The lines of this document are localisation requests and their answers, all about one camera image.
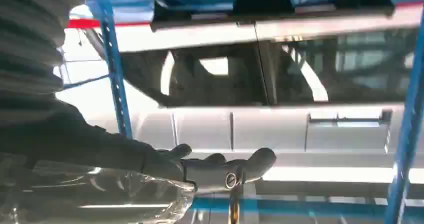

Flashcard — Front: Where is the silver car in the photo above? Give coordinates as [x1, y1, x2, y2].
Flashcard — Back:
[82, 3, 424, 197]

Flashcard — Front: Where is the right arm ribbed grey sleeve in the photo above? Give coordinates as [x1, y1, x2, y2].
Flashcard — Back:
[0, 0, 88, 124]

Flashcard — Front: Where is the low blue metal frame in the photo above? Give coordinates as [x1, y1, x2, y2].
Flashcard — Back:
[190, 196, 424, 220]

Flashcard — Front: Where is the red rack beam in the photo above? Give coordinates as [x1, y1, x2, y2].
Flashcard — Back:
[67, 1, 424, 30]

